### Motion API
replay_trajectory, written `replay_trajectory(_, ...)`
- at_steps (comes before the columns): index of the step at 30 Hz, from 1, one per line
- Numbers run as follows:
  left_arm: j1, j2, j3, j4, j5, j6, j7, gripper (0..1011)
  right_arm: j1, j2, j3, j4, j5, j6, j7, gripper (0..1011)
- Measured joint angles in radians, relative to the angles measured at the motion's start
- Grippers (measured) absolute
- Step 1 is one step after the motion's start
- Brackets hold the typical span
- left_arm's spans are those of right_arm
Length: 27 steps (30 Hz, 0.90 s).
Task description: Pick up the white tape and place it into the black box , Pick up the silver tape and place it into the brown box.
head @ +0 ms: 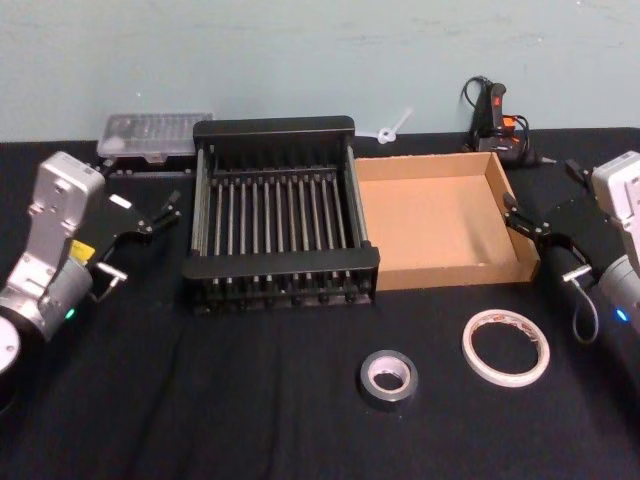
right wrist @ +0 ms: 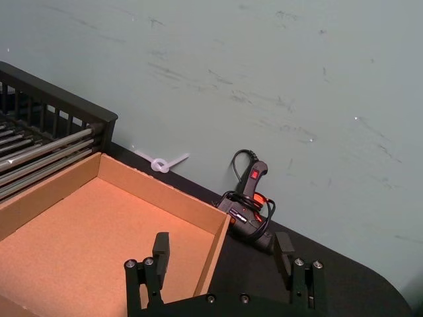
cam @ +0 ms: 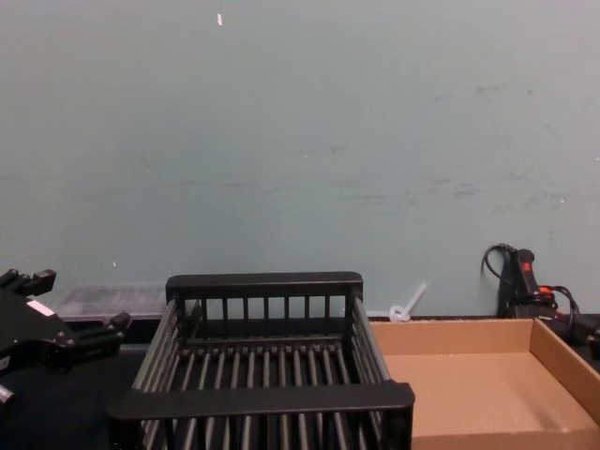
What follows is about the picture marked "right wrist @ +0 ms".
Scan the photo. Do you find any shallow brown cardboard tray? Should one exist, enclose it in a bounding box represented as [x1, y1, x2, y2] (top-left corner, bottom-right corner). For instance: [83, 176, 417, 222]
[0, 152, 231, 317]

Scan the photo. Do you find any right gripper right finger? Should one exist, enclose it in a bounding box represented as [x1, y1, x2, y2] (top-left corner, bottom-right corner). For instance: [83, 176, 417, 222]
[274, 231, 325, 310]

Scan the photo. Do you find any black rack with steel bars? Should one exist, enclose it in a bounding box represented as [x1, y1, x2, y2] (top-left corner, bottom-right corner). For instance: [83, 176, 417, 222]
[0, 61, 119, 203]

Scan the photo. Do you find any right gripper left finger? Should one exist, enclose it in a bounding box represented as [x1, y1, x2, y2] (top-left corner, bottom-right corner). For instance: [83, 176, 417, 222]
[124, 231, 171, 310]

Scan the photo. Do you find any plain pale wall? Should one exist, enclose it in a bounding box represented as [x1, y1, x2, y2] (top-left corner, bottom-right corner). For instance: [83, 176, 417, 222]
[0, 0, 423, 313]

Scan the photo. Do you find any small white three-armed plastic piece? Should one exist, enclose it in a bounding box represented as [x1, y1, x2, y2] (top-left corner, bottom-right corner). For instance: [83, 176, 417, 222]
[134, 150, 191, 174]

